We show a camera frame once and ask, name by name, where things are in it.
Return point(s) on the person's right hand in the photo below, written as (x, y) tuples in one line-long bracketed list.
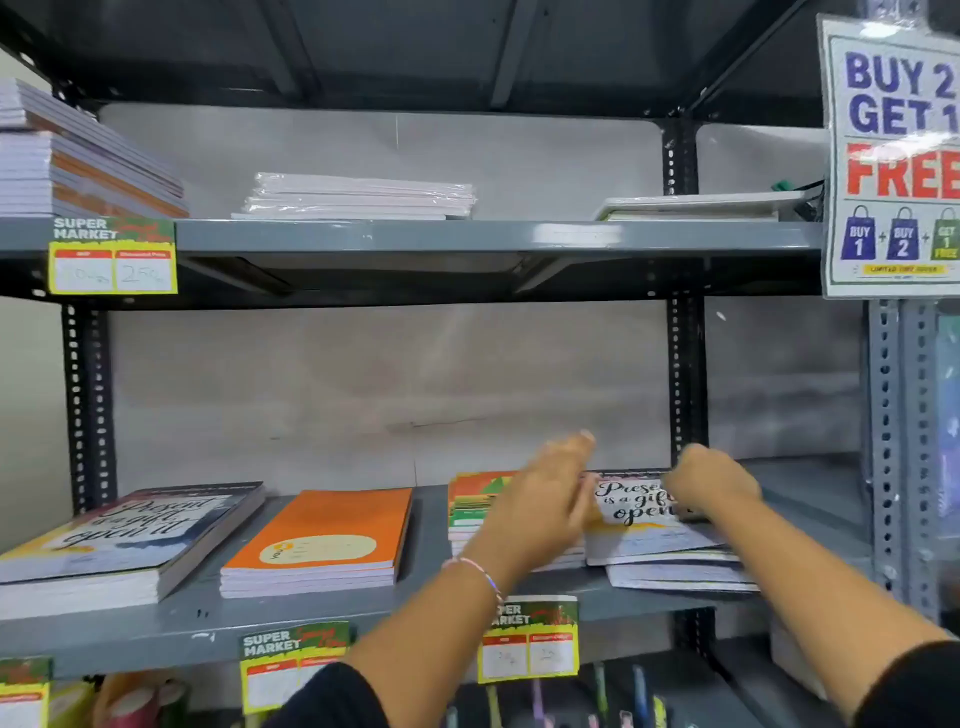
[(716, 480)]

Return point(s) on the person's left hand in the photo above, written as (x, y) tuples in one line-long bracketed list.
[(536, 510)]

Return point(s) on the person's right fingers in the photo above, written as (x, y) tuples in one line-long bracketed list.
[(684, 469)]

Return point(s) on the person's left fingers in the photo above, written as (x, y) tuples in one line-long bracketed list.
[(574, 454)]

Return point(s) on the script print cover notebook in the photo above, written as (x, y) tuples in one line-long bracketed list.
[(637, 529)]

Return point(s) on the person's left forearm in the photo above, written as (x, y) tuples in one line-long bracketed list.
[(431, 637)]

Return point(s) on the person's right forearm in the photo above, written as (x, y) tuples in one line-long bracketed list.
[(810, 592)]

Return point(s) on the small pile of white notebooks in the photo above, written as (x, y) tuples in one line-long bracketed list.
[(679, 574)]

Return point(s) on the stack of orange green notebooks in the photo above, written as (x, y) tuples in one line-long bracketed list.
[(469, 499)]

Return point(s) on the yellow green price label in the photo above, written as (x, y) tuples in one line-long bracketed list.
[(529, 645), (22, 694), (281, 667), (112, 259)]

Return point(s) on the grey metal shelving rack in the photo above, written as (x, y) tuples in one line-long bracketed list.
[(450, 238)]

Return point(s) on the flat white paper pack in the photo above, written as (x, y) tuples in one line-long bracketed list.
[(697, 206)]

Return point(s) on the green and black small object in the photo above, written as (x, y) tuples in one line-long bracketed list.
[(806, 199)]

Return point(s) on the black right sleeve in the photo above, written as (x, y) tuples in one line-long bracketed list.
[(911, 690)]

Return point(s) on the black sleeve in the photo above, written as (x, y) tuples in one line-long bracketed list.
[(337, 701), (911, 690)]

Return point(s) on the stack of plastic-wrapped white pads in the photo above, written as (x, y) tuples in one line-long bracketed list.
[(360, 196)]

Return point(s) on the black left sleeve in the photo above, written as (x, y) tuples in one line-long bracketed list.
[(337, 701)]

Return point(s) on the white promotional sign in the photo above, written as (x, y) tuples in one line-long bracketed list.
[(892, 165)]

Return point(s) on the thick stack of script notebooks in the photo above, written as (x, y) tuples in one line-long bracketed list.
[(112, 547)]

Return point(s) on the group of tape rolls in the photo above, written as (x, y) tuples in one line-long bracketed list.
[(142, 705)]

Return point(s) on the tall stack of striped-edge notebooks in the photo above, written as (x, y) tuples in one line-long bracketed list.
[(75, 169)]

